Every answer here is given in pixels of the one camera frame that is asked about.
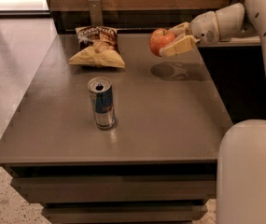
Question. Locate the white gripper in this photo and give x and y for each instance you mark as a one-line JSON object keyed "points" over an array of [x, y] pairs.
{"points": [[203, 27]]}

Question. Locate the red apple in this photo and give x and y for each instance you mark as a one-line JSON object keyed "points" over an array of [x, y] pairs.
{"points": [[159, 39]]}

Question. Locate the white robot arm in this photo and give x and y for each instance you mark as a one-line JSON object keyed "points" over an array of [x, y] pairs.
{"points": [[241, 163]]}

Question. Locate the blue silver redbull can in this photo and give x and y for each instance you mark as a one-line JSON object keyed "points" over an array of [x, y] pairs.
{"points": [[100, 89]]}

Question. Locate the yellow brown chip bag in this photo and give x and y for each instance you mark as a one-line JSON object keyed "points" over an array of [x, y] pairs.
{"points": [[98, 47]]}

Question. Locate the upper grey drawer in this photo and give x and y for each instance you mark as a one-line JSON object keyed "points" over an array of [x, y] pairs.
{"points": [[118, 188]]}

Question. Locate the grey drawer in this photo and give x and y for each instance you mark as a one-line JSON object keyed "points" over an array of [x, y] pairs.
{"points": [[124, 214], [118, 188]]}

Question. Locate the lower grey drawer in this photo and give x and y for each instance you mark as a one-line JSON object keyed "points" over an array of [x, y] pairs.
{"points": [[124, 214]]}

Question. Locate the left metal wall bracket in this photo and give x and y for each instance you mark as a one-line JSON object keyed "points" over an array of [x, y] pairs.
{"points": [[96, 13]]}

